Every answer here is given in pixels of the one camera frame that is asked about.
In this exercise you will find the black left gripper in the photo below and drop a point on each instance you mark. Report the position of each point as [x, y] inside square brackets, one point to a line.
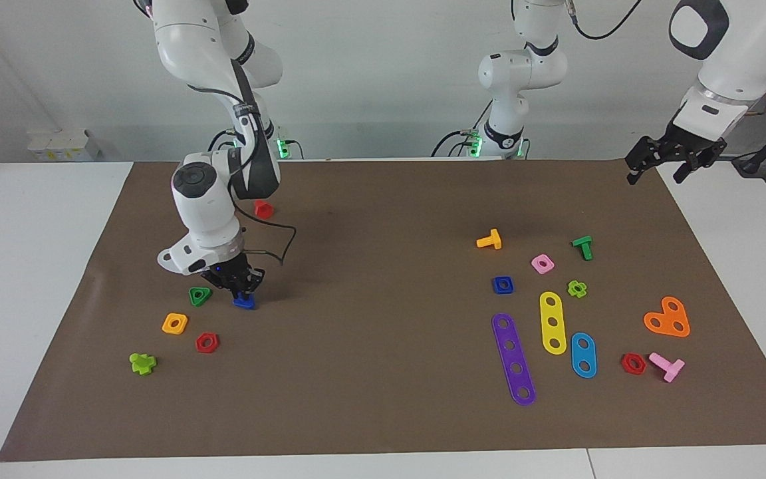
[685, 145]

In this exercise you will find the blue two-hole strip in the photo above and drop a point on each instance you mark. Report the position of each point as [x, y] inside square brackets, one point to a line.
[583, 355]

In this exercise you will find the lime green cross nut left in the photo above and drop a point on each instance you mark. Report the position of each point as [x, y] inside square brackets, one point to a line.
[142, 364]

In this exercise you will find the lime green cross nut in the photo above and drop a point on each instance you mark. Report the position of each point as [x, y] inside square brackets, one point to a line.
[582, 291]
[142, 364]

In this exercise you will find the yellow three-hole strip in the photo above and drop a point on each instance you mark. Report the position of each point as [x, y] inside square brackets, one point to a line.
[552, 311]

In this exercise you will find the green triangular plastic nut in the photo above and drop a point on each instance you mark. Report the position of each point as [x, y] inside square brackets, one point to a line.
[193, 300]

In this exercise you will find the orange square plastic nut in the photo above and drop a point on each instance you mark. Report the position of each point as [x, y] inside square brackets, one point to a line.
[167, 326]

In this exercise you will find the red hexagonal plastic nut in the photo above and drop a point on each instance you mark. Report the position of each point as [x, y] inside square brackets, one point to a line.
[214, 346]
[626, 367]

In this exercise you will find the orange heart-shaped plate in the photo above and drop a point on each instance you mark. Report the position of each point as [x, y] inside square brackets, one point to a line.
[667, 319]

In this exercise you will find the pink square plastic nut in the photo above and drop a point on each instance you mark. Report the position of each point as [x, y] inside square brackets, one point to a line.
[535, 261]

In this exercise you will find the purple four-hole strip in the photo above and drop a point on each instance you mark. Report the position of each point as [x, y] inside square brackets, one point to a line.
[512, 357]

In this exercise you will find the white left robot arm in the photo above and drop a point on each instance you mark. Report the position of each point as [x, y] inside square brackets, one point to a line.
[735, 60]

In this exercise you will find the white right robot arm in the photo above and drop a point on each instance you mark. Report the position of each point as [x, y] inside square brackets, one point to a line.
[207, 199]

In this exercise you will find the dark green plastic screw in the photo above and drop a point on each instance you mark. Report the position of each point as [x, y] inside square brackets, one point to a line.
[583, 245]

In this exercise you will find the blue plastic screw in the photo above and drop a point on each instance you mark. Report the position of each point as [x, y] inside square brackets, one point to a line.
[245, 304]

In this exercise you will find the orange plastic screw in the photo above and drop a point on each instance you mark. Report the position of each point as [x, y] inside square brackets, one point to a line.
[493, 239]

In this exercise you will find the blue square plastic nut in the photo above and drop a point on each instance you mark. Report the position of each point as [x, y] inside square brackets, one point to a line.
[496, 290]

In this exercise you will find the red plastic screw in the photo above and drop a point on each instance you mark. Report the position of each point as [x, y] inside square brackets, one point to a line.
[264, 211]

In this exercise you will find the brown table mat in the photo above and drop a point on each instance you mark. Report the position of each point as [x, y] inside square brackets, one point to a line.
[356, 372]

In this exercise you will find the pink plastic screw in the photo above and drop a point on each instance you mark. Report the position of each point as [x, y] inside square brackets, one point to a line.
[672, 368]

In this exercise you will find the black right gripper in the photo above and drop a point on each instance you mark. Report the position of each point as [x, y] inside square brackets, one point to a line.
[237, 274]

